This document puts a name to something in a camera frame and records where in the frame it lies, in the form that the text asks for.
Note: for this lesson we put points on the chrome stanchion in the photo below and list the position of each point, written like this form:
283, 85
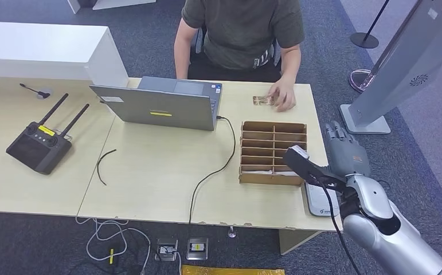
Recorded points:
359, 79

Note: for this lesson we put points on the person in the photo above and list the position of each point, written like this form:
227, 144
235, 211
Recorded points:
243, 34

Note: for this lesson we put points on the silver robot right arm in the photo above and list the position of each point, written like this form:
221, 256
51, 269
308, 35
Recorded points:
387, 235

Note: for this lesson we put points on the person's right forearm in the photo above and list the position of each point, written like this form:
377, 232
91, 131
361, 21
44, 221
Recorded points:
181, 60

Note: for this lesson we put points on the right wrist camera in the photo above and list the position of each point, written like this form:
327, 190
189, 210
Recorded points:
300, 161

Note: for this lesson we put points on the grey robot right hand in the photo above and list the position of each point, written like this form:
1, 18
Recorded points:
348, 157

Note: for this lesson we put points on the floor socket with plug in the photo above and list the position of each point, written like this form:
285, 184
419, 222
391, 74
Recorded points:
166, 250

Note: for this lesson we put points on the black remote controller with antennas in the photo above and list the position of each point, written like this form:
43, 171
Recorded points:
37, 150

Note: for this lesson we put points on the grey round desk grommet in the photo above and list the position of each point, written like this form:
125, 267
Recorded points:
47, 91

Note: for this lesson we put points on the person's left hand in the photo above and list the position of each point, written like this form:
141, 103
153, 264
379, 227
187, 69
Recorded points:
284, 95

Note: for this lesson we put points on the person's left forearm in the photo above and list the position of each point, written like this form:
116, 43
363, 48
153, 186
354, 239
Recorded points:
291, 62

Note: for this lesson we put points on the wooden card organizer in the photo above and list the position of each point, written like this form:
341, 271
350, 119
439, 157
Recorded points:
262, 179

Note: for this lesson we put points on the white counter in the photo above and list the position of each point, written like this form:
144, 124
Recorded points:
34, 45

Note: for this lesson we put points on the office chair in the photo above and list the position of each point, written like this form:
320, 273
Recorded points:
199, 43

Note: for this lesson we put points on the white card reader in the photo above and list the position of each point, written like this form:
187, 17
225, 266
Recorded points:
317, 207

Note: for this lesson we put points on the white room key card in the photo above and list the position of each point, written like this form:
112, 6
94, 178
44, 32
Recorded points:
285, 173
257, 172

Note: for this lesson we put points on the grey laptop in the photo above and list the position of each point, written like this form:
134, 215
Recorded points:
159, 108

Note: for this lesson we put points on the desk leg panel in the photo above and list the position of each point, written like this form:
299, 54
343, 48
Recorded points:
294, 240

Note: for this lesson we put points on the floor socket with yellow label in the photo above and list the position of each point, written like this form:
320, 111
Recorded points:
197, 248

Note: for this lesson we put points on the yellow package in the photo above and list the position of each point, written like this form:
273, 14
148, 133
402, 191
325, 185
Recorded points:
232, 271

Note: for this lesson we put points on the white furniture base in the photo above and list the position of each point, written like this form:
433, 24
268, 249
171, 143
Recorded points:
122, 3

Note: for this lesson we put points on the black stanchion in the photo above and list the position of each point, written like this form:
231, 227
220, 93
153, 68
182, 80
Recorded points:
364, 40

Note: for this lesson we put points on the metal desk foot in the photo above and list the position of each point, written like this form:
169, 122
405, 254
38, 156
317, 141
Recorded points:
232, 233

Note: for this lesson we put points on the grey kiosk stand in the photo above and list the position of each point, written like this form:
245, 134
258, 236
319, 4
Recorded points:
407, 64

